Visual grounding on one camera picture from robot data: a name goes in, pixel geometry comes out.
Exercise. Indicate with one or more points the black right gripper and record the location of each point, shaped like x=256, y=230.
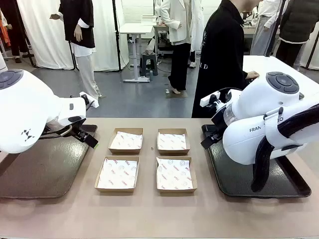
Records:
x=218, y=127

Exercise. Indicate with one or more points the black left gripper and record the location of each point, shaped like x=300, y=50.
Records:
x=79, y=128

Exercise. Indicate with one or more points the white printed paper liner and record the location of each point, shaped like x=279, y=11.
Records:
x=117, y=174
x=124, y=142
x=172, y=142
x=174, y=174

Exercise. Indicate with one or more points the brown cardboard food box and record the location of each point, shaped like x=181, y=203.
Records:
x=174, y=152
x=177, y=191
x=124, y=151
x=115, y=190

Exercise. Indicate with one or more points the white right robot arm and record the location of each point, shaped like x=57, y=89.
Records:
x=249, y=139

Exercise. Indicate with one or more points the black-sleeved right forearm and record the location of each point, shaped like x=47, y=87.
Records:
x=240, y=73

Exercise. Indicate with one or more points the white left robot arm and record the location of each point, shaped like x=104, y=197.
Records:
x=25, y=112

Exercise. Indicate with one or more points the person's right hand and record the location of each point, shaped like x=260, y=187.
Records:
x=253, y=74

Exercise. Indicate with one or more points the person in black shirt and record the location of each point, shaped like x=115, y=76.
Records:
x=219, y=62

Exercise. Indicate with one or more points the grey plastic stool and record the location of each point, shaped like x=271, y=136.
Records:
x=148, y=62

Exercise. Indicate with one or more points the white side table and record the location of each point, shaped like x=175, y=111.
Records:
x=274, y=64

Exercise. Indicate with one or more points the beige bag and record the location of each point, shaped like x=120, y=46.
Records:
x=149, y=48

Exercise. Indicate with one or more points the white backdrop curtain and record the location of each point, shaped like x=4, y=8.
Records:
x=45, y=37

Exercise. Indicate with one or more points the mannequin in white coat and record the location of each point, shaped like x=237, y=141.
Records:
x=198, y=30

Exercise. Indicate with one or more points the mannequin black top white trousers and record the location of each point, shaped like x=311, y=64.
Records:
x=79, y=25

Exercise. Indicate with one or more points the mannequin in grey skirt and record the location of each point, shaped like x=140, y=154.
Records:
x=261, y=37

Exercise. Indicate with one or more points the white background workbench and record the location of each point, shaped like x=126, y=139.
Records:
x=249, y=31

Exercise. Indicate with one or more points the black light stand pole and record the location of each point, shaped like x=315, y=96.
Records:
x=115, y=25

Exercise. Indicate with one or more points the white height-adjustable desk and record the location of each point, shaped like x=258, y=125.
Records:
x=134, y=28

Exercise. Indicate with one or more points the mannequin white blazer black trousers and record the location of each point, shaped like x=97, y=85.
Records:
x=174, y=22

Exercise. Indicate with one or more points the slanted black stand pole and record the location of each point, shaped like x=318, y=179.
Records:
x=274, y=32

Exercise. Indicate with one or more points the mannequin in black clothes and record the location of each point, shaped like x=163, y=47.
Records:
x=17, y=30

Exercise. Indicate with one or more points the orange garment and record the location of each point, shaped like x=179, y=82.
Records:
x=5, y=35

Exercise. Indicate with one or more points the short black stand pole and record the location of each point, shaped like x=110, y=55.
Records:
x=312, y=52

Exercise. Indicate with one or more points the mannequin in dark puffer jacket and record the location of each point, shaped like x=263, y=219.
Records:
x=296, y=22

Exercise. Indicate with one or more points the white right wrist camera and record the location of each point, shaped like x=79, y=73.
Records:
x=208, y=99

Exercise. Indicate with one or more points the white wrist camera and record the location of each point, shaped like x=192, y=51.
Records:
x=84, y=98
x=208, y=99

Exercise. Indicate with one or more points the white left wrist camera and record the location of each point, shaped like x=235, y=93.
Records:
x=84, y=98

